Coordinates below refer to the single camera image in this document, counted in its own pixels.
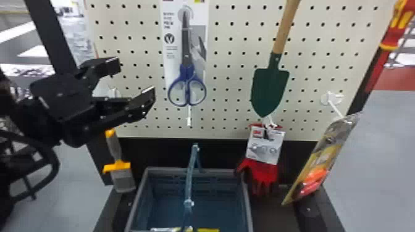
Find black cable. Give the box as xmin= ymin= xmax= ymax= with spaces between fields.
xmin=0 ymin=129 xmax=61 ymax=204

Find blue basket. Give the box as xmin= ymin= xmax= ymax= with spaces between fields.
xmin=124 ymin=143 xmax=254 ymax=232

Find white pegboard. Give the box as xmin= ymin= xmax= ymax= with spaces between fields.
xmin=24 ymin=0 xmax=400 ymax=232

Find green shovel with wooden handle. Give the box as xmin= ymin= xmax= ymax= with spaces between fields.
xmin=249 ymin=0 xmax=302 ymax=118

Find grey brush with yellow handle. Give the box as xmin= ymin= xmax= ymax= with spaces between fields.
xmin=102 ymin=128 xmax=137 ymax=194

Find red gloves on grey card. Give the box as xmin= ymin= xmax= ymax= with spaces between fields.
xmin=235 ymin=122 xmax=287 ymax=197

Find red and yellow hand tool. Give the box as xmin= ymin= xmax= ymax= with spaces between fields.
xmin=364 ymin=0 xmax=415 ymax=94

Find orange tool on yellow card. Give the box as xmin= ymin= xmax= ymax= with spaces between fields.
xmin=280 ymin=112 xmax=363 ymax=207

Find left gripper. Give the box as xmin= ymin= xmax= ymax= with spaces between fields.
xmin=29 ymin=56 xmax=157 ymax=149

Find blue scissors on white card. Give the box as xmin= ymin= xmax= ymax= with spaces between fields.
xmin=160 ymin=0 xmax=210 ymax=127

